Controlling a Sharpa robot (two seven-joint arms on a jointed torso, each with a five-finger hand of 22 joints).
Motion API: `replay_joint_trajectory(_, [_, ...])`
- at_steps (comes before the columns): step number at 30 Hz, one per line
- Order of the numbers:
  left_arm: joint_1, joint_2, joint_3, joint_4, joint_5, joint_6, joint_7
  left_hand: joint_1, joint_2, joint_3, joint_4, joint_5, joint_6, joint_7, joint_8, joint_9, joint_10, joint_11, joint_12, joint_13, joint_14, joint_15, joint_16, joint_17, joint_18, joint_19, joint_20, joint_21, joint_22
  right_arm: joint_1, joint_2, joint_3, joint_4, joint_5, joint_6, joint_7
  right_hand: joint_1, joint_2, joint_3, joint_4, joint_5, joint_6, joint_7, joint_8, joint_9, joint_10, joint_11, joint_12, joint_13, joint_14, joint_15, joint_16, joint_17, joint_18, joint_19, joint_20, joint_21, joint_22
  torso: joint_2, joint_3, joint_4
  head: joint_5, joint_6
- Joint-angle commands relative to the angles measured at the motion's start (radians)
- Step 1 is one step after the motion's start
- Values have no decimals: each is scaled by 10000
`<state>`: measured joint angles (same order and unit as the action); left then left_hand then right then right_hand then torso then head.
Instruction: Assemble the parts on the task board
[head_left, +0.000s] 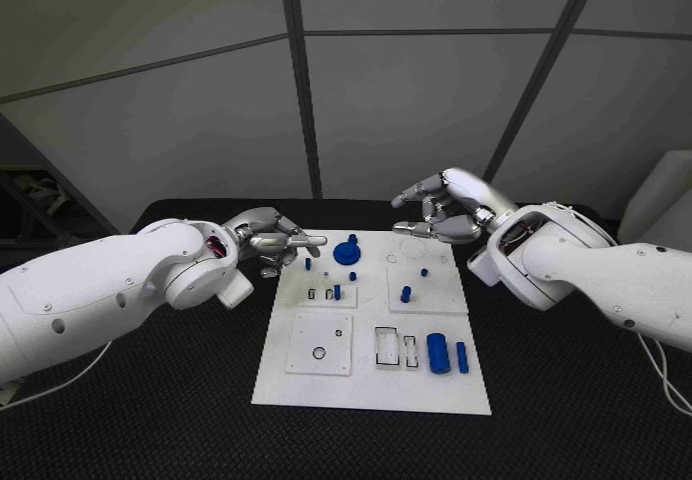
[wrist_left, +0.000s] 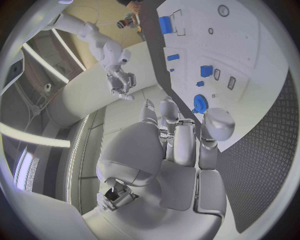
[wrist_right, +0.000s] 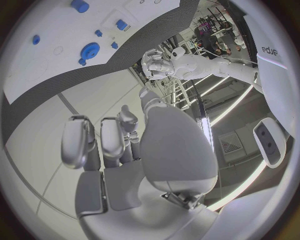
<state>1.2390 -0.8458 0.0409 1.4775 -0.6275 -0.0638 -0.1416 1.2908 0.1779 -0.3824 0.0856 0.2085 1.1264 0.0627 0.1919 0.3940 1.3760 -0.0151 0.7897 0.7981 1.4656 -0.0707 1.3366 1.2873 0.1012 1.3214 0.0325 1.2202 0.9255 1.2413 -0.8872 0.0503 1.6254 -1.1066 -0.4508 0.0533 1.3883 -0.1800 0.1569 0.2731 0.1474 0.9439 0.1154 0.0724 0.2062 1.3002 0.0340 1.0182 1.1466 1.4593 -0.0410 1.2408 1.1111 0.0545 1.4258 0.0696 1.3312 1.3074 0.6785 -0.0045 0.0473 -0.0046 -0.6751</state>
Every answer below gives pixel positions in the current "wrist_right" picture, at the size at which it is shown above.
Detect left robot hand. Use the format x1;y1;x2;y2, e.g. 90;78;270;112
140;48;175;82

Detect white cable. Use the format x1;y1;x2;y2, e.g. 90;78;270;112
193;42;259;66

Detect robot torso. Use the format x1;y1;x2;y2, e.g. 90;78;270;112
241;0;300;170

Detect blue block plug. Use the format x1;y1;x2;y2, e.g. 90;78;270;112
115;18;129;31

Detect white task board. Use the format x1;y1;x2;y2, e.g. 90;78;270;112
3;0;202;105

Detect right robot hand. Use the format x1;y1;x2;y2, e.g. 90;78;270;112
60;87;220;240

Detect metal frame rack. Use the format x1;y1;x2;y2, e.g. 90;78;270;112
160;74;192;112

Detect large blue cylinder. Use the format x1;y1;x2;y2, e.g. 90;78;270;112
70;0;90;14

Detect person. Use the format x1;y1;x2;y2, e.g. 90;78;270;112
206;35;224;56
231;27;248;52

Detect blue gear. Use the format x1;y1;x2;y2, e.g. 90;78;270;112
80;42;102;61

